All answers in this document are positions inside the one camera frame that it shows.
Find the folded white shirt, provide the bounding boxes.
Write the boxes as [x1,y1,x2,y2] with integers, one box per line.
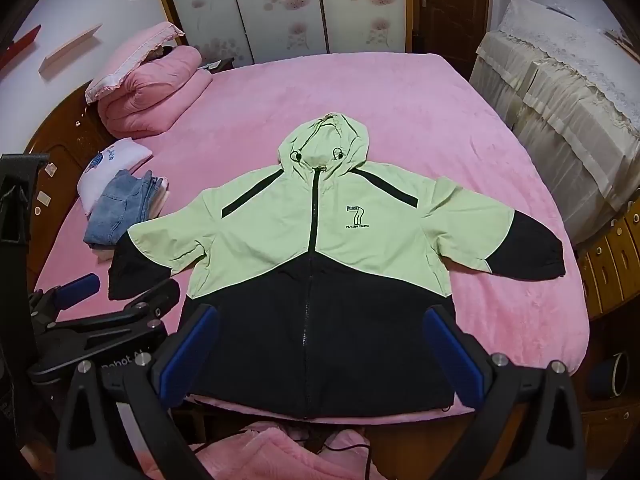
[77,137,153,216]

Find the pink pillow with lace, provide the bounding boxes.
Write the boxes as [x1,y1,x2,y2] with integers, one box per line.
[84,21,187,106]

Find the green and black hooded jacket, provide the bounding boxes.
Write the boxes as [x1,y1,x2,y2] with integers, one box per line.
[107,112,566,421]

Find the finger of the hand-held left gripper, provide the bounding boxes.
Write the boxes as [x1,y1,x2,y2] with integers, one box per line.
[30,273,102,322]
[47,278,181,342]

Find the person's pink fleece clothing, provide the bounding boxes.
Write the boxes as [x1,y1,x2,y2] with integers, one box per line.
[140,420,381,480]

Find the brown wooden door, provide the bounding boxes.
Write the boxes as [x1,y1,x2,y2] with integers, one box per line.
[412,0,493,78]

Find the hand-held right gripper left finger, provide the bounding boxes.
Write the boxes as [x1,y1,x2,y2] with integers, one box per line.
[56,304,219,480]

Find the wooden headboard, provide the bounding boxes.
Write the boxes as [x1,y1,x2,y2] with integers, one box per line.
[22,80,121,286]

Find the wooden drawer cabinet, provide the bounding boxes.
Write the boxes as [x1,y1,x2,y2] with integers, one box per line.
[575,215,640,321]

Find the pink bed blanket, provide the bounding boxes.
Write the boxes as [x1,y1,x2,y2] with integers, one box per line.
[30,52,588,428]

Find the wooden wall strip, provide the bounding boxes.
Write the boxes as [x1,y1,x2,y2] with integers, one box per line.
[40,30,101,78]

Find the folded blue jeans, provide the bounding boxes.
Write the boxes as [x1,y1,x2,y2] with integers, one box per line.
[82,169,168,251]

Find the floral sliding wardrobe doors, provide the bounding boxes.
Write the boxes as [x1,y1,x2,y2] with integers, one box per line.
[160,0,416,66]

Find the red wall strip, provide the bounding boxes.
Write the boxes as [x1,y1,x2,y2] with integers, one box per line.
[0,25,42,68]

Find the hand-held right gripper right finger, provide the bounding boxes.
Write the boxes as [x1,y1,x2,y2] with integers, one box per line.
[422,306,587,480]

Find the black cable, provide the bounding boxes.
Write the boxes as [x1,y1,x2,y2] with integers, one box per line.
[320,442,373,480]

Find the folded pink quilt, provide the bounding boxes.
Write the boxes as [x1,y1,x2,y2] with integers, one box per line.
[97,45,213,138]

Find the cream lace furniture cover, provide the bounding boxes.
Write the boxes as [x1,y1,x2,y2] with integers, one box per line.
[470,0,640,246]

